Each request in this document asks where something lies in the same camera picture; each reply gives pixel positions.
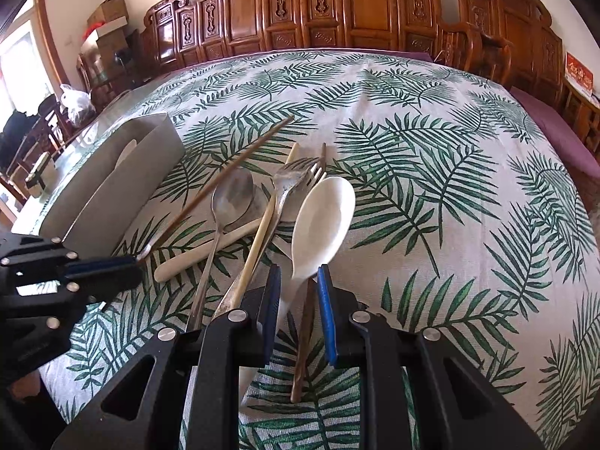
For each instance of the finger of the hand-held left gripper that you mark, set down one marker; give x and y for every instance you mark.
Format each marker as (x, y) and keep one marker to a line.
(101, 266)
(105, 283)

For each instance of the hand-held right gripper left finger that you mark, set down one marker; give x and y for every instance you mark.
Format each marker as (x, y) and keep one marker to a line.
(273, 309)

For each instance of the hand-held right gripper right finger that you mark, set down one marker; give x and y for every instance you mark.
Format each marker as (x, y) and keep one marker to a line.
(326, 318)

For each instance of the dark brown chopstick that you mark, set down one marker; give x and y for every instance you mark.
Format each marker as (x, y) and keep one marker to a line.
(304, 337)
(225, 176)

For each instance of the grey utensil box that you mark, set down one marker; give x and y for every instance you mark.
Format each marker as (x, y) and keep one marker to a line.
(117, 187)

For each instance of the cream plastic spoon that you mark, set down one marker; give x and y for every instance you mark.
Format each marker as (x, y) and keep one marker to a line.
(187, 258)

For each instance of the metal spoon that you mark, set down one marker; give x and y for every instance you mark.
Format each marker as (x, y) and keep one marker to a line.
(259, 207)
(230, 197)

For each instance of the cream chopstick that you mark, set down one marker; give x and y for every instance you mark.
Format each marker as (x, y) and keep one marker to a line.
(274, 206)

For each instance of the metal fork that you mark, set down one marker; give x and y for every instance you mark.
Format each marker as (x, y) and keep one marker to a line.
(286, 185)

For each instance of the dark wooden chair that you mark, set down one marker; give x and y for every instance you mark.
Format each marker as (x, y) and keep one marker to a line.
(56, 124)

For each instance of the white plastic bag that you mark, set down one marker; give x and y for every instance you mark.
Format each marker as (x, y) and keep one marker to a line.
(77, 105)

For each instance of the leaf print tablecloth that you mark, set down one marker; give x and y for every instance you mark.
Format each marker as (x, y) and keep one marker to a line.
(422, 150)

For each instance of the cardboard box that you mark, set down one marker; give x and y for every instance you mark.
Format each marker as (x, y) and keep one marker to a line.
(110, 44)
(108, 9)

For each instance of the long purple bench cushion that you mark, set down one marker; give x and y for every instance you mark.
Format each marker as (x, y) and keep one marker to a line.
(375, 51)

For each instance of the long carved wooden bench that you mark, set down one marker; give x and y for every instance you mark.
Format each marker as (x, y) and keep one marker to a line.
(365, 9)

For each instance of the wooden side table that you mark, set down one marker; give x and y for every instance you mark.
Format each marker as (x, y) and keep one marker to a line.
(581, 112)

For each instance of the short carved wooden bench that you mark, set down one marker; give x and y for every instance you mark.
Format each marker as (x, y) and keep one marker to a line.
(515, 23)

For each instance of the red box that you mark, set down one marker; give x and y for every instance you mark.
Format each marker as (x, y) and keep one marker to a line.
(580, 72)

